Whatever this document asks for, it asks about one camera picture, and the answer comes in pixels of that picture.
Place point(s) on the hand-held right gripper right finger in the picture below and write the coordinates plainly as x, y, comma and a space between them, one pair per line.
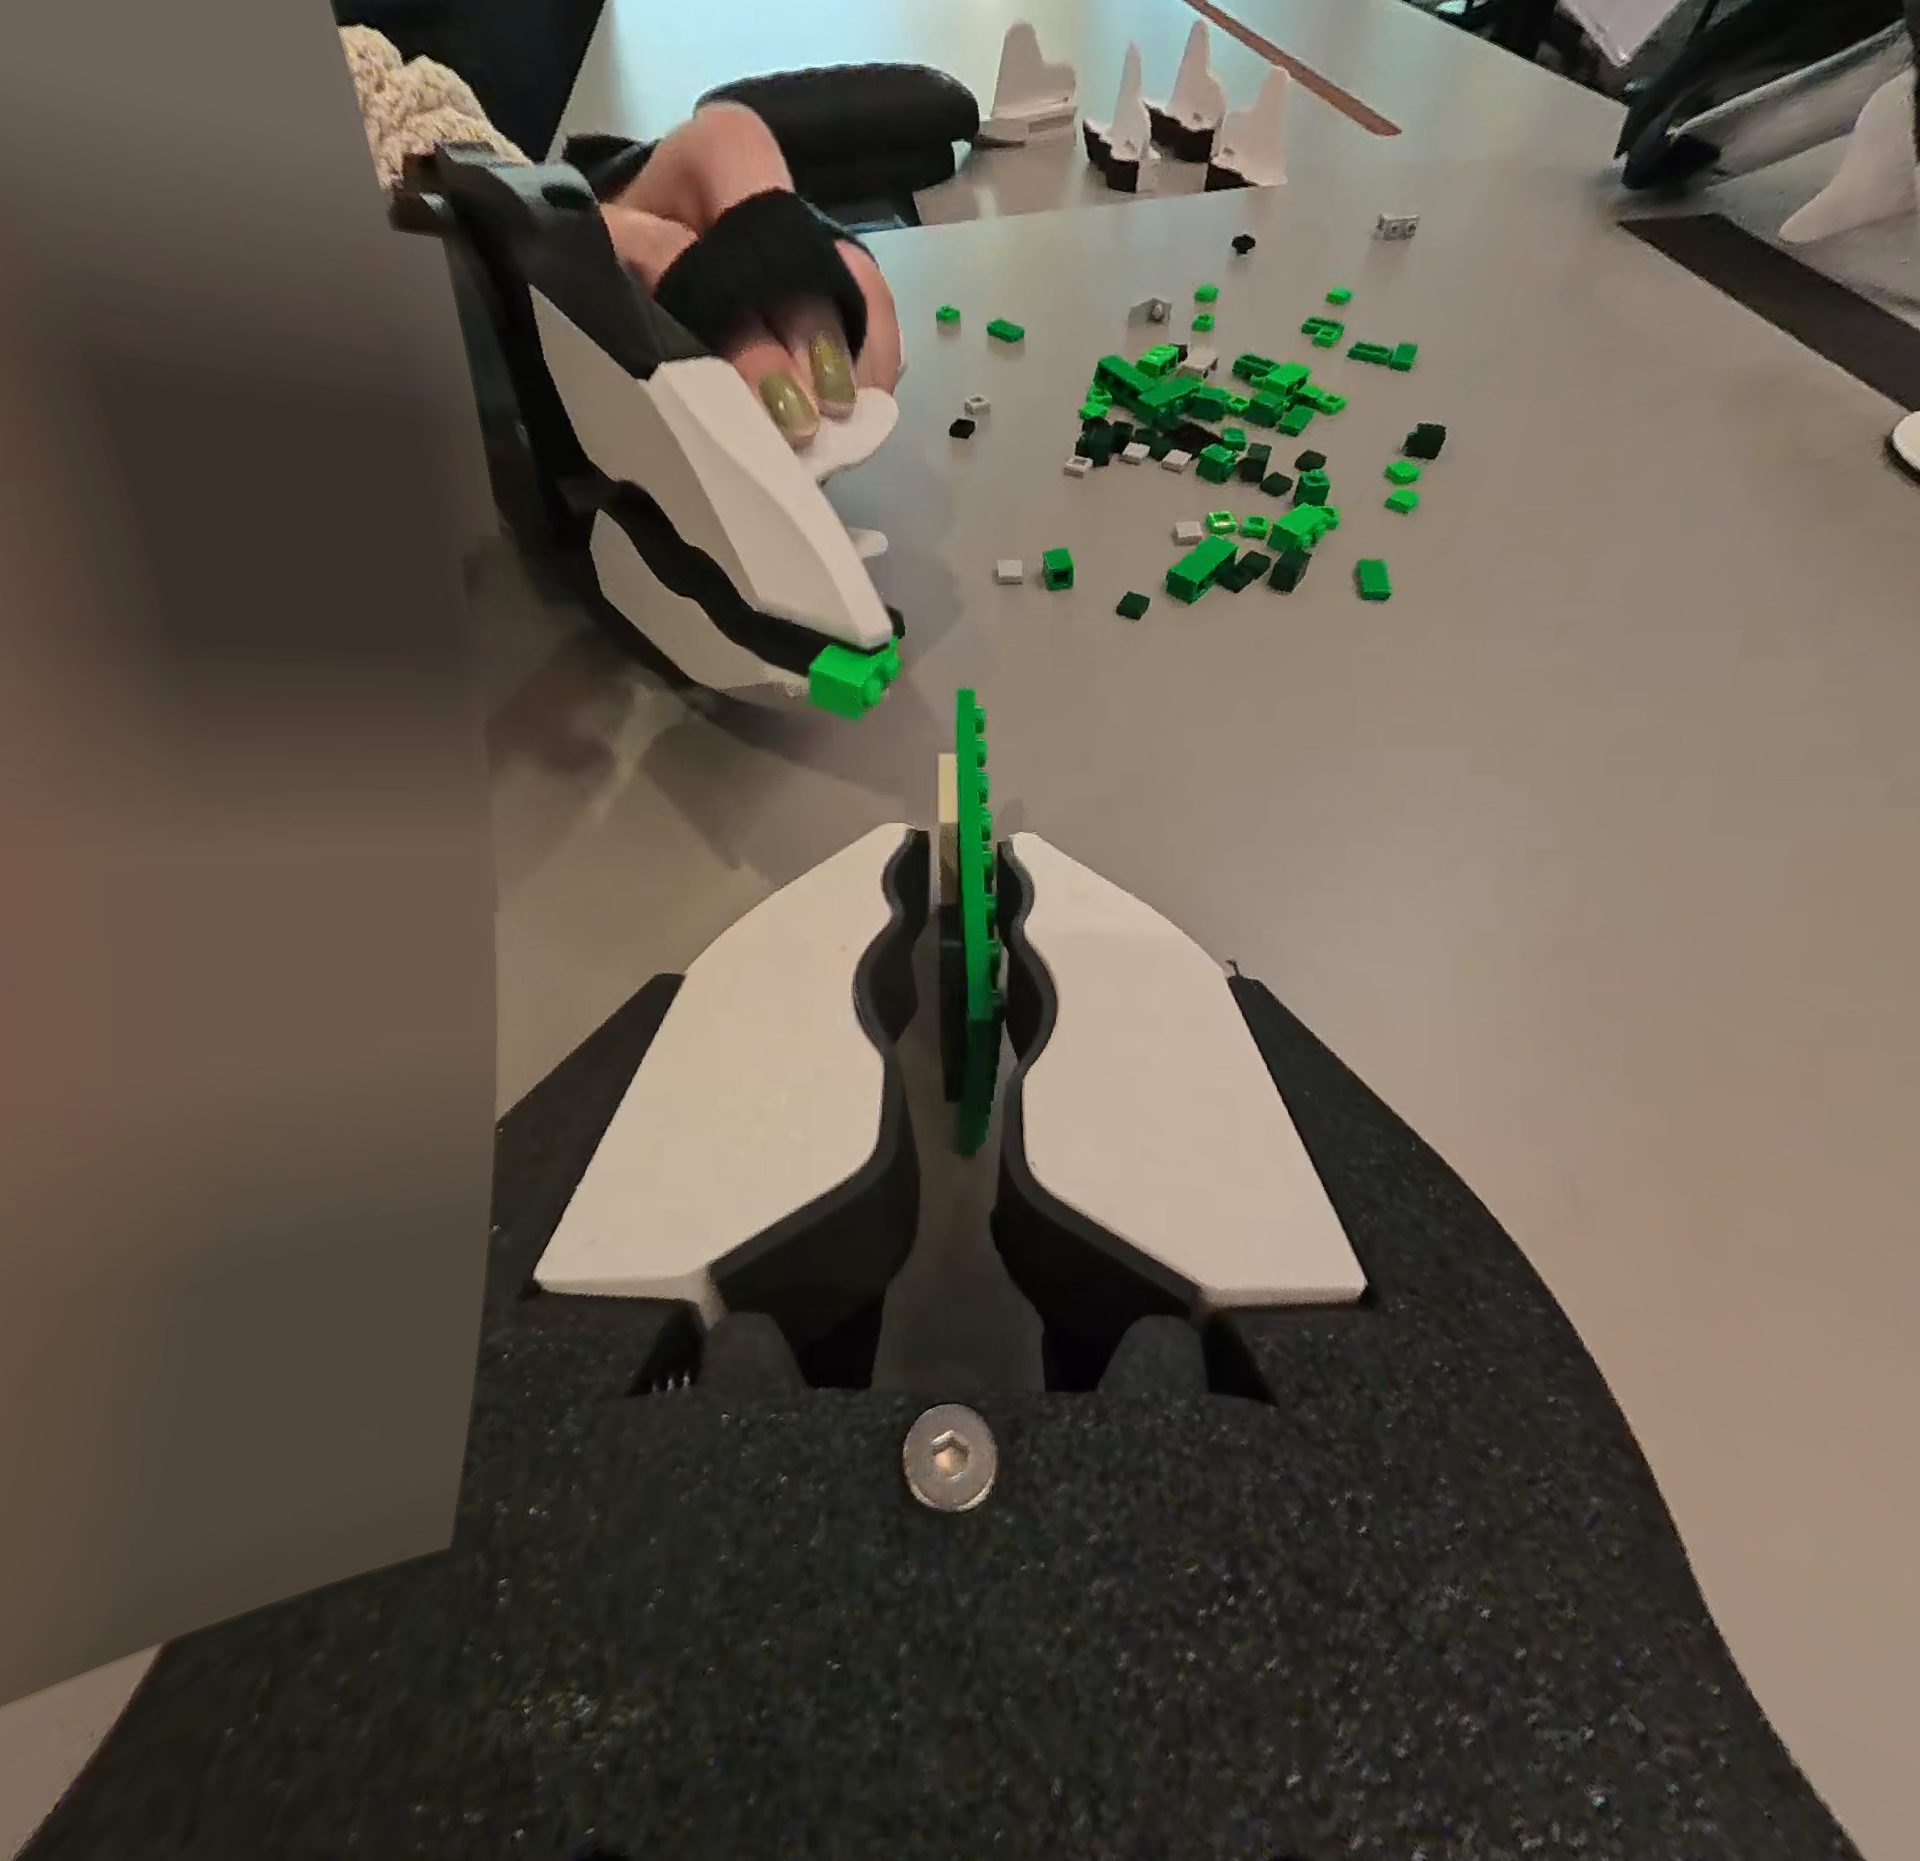
1170, 1127

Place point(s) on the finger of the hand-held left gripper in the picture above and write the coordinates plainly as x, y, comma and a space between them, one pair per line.
675, 600
750, 497

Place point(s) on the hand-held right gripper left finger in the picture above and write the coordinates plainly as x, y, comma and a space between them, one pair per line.
750, 1096

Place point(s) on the small green lego brick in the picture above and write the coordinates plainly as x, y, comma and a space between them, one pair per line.
853, 679

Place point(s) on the green lego baseplate assembly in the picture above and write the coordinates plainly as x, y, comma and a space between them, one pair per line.
978, 901

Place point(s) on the pile of lego pieces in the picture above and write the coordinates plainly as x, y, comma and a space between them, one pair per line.
1201, 406

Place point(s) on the person's left forearm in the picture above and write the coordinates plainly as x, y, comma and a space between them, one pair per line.
421, 99

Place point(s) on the person's left hand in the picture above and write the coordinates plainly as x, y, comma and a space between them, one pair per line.
704, 167

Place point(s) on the black chair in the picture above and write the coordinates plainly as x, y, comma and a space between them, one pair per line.
480, 16

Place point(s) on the white fin part dark base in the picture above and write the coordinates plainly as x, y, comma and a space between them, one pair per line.
1192, 84
1125, 114
1256, 129

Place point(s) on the black equipment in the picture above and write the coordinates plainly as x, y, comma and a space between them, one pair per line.
1665, 120

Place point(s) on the white round object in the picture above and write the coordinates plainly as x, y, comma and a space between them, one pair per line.
1908, 445

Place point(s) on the large white fin part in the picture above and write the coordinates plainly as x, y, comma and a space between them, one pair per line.
1868, 181

